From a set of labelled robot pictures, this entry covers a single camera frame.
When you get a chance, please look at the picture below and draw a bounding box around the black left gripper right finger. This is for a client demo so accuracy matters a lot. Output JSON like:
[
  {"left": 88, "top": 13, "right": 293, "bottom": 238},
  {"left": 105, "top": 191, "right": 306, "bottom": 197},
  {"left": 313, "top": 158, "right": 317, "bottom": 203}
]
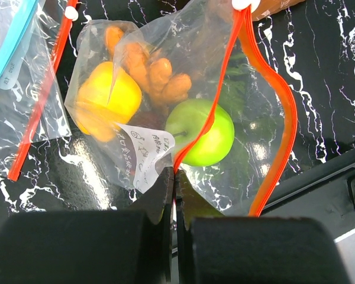
[{"left": 176, "top": 171, "right": 350, "bottom": 283}]

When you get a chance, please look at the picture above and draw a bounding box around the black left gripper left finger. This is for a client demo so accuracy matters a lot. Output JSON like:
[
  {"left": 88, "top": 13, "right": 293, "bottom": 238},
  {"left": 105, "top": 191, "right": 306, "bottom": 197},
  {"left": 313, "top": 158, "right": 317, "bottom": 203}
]
[{"left": 0, "top": 167, "right": 174, "bottom": 283}]

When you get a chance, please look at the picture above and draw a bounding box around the dark red apple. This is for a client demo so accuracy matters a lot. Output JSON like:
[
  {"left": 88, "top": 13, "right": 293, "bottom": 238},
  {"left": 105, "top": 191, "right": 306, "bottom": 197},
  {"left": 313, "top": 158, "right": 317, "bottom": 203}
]
[{"left": 129, "top": 111, "right": 165, "bottom": 130}]

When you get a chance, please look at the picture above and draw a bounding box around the green apple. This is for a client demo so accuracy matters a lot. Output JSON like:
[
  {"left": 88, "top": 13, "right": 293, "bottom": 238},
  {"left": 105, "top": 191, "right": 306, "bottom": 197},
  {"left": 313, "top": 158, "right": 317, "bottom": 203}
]
[{"left": 165, "top": 98, "right": 235, "bottom": 167}]

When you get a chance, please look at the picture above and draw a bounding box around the yellow bell pepper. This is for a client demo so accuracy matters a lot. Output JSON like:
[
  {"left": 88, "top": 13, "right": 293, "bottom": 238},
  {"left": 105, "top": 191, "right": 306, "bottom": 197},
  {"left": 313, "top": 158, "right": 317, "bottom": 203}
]
[{"left": 75, "top": 61, "right": 142, "bottom": 143}]

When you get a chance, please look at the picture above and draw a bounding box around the orange zipper clear bag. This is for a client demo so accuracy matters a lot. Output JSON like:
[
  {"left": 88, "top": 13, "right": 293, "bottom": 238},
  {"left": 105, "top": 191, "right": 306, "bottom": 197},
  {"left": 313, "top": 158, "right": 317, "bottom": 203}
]
[{"left": 64, "top": 1, "right": 298, "bottom": 216}]

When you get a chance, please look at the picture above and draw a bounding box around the orange ginger piece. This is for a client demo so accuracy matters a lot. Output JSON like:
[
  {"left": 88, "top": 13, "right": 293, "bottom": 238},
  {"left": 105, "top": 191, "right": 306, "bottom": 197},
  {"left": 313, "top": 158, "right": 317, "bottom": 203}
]
[{"left": 105, "top": 25, "right": 192, "bottom": 107}]

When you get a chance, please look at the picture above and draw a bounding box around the blue zipper clear bag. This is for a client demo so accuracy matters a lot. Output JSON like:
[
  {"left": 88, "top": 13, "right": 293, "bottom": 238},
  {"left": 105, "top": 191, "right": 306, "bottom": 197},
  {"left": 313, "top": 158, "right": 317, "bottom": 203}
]
[{"left": 0, "top": 1, "right": 47, "bottom": 91}]

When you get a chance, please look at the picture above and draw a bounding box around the orange plastic basket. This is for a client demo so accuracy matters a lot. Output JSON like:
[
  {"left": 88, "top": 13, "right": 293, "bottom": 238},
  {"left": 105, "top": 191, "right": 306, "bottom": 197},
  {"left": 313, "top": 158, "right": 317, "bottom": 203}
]
[{"left": 251, "top": 0, "right": 305, "bottom": 21}]

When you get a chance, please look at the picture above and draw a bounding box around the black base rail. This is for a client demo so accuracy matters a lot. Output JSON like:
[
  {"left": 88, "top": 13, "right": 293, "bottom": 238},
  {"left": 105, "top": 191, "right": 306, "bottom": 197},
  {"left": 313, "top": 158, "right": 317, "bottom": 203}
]
[{"left": 262, "top": 149, "right": 355, "bottom": 255}]

